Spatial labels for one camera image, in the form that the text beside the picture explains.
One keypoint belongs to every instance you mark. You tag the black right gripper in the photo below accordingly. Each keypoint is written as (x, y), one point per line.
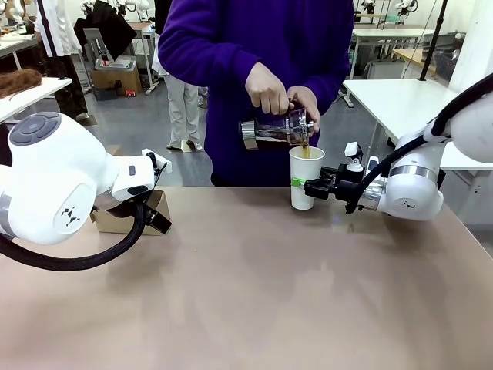
(348, 189)

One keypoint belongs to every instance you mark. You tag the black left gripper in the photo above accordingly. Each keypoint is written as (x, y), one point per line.
(159, 221)

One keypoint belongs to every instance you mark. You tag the white paper cup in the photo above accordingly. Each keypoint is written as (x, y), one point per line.
(302, 165)

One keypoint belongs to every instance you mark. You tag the brown cardboard cup carrier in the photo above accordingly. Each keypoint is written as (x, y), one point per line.
(115, 225)

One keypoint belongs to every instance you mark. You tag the glass coffee pitcher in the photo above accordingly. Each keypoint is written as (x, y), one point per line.
(269, 133)

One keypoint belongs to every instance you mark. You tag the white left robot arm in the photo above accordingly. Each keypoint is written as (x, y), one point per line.
(58, 173)

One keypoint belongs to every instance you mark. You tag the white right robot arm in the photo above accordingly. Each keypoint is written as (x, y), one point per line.
(412, 192)

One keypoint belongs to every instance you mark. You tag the person's right forearm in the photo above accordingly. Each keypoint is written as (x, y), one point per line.
(204, 58)

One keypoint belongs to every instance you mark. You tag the person's left forearm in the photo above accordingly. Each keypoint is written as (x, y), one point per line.
(331, 77)

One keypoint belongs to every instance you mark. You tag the person's left hand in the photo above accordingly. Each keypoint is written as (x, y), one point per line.
(308, 102)

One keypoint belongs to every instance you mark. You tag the person's right hand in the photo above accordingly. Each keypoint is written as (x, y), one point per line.
(265, 90)

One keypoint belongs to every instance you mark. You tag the person's purple sweater torso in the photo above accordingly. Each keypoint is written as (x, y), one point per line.
(231, 162)

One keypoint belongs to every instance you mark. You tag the bystander in white trousers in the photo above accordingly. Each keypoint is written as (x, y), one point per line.
(185, 112)

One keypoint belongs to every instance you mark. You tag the large white table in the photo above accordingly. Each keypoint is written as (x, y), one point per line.
(404, 100)

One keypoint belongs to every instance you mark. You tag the cardboard box on floor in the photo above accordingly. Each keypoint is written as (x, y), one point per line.
(115, 81)

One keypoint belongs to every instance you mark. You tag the long white background table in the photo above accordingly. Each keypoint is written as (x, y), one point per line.
(389, 34)

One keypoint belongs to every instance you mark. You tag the white table with fur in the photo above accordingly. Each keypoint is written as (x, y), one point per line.
(34, 96)

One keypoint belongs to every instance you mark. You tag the black stand pole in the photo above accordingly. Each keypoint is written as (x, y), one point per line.
(431, 38)

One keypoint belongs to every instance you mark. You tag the brown furry object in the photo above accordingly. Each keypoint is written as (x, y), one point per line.
(19, 81)

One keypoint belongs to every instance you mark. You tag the black hanging cloth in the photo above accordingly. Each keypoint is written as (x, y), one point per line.
(111, 27)

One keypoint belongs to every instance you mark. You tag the bystander in white coat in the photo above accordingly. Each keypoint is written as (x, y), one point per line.
(58, 34)

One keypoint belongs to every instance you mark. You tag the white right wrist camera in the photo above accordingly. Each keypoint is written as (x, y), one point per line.
(352, 150)

